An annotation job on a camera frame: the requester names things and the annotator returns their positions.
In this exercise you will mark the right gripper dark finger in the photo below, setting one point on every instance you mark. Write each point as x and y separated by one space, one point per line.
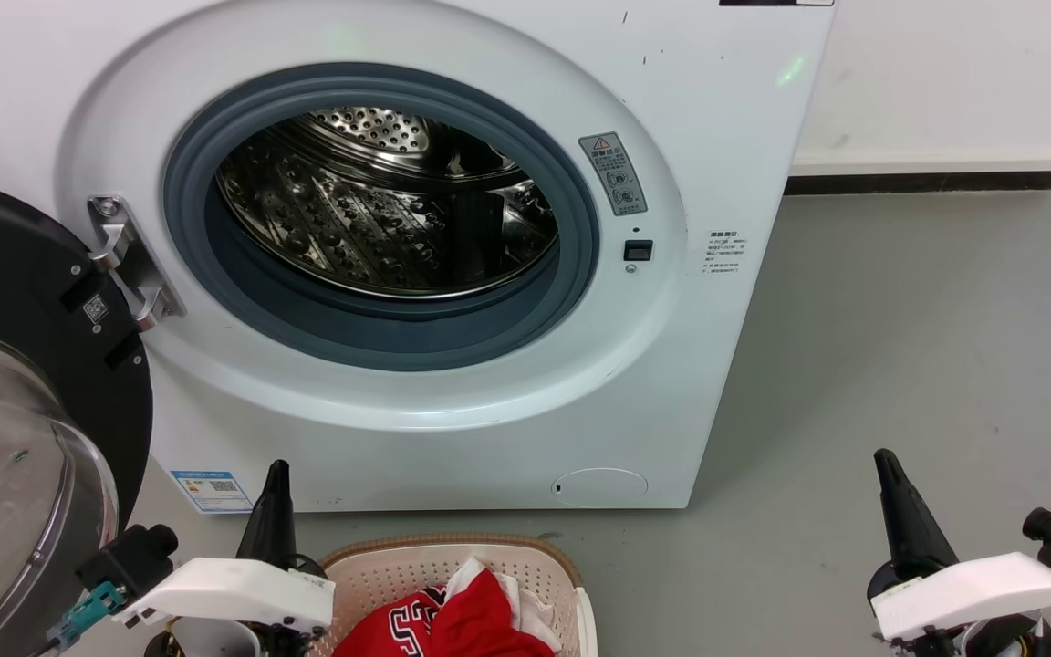
900 529
927 534

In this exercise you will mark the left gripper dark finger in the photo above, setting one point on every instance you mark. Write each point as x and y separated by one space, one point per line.
261 529
281 529

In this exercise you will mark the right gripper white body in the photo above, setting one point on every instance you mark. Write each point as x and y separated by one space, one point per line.
982 593

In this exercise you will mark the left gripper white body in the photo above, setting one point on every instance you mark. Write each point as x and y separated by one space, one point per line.
243 593

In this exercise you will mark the red basketball jersey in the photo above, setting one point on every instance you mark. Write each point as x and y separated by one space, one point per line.
471 620

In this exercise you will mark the white garment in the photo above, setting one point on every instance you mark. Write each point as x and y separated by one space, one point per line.
533 611

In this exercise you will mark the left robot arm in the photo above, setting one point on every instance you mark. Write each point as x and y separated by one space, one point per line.
215 642

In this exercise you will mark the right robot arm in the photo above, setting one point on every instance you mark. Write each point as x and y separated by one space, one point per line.
1000 641

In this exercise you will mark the cream perforated laundry basket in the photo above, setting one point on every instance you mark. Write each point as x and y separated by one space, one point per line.
379 575

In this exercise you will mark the stainless steel washing machine drum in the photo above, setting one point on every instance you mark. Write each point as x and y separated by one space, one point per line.
352 219

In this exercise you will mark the black washer door with glass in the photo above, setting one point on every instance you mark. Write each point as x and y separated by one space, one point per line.
15 255

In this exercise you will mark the blue energy label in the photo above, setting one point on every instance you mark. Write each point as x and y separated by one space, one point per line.
211 491

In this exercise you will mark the grey rubber door gasket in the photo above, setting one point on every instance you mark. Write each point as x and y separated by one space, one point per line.
352 333

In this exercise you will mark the small QR code sticker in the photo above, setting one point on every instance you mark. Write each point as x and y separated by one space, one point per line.
96 308

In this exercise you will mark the round white filter cover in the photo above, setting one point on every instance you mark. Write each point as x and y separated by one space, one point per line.
600 487

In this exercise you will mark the silver metal door hinge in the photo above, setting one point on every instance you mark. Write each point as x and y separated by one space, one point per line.
129 255

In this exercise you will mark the white and black baseboard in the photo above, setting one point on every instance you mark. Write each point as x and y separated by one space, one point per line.
927 164

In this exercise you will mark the black door latch socket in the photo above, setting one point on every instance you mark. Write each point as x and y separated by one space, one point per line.
639 250

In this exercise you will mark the white front-load washing machine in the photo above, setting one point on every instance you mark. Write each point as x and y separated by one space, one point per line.
717 137

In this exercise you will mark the grey warning sticker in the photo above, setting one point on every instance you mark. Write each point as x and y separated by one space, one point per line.
612 173

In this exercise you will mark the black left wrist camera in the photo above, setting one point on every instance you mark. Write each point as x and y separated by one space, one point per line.
129 558

